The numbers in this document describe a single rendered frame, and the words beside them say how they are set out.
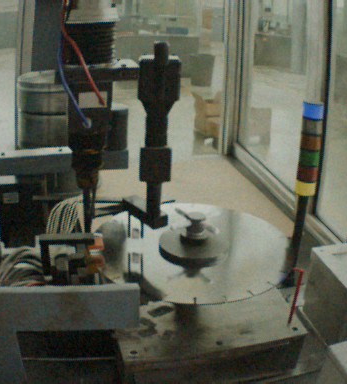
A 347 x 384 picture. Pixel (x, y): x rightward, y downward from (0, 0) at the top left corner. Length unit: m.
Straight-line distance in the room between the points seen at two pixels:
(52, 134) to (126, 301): 0.81
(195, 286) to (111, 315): 0.14
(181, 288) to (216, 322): 0.13
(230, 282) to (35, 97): 0.83
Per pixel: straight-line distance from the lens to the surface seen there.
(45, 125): 1.37
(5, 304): 0.63
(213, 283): 0.73
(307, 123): 0.97
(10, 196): 1.14
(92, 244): 0.78
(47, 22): 0.81
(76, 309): 0.63
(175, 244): 0.80
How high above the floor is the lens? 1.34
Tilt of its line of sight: 22 degrees down
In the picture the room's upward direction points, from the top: 3 degrees clockwise
